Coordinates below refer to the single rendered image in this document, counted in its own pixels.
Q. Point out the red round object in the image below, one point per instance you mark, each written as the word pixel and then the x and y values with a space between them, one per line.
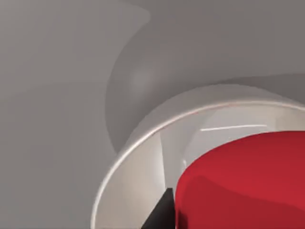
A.
pixel 240 183

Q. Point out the white round bowl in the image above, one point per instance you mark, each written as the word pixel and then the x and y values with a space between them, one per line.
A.
pixel 143 171

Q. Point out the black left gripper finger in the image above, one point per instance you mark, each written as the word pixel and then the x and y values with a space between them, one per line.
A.
pixel 163 212

